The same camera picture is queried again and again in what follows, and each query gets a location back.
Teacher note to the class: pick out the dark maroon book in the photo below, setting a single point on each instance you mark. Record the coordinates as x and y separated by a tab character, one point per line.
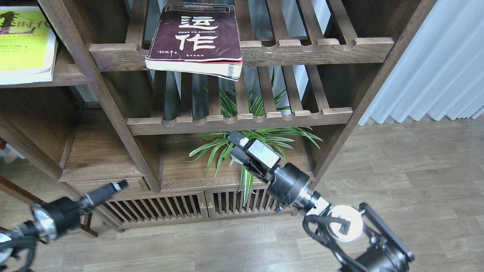
197	38

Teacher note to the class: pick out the yellow green book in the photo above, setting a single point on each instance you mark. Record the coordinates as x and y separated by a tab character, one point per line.
28	46

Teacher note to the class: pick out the dark wooden side frame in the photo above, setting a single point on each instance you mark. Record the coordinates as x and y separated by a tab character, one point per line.
25	196

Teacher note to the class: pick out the white pleated curtain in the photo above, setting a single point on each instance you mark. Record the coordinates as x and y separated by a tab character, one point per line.
441	73

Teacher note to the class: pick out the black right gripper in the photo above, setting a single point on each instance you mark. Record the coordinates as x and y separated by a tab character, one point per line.
288	185

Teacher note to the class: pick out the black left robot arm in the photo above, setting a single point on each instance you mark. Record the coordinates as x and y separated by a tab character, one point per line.
25	236

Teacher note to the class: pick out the green spider plant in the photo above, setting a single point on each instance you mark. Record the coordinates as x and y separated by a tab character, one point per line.
219	147

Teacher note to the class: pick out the dark wooden bookshelf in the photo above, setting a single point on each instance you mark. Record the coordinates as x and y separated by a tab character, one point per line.
104	118

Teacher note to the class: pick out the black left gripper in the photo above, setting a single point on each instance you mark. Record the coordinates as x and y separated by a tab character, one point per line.
62	216

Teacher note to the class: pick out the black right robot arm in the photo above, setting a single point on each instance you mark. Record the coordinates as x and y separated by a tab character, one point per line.
325	223

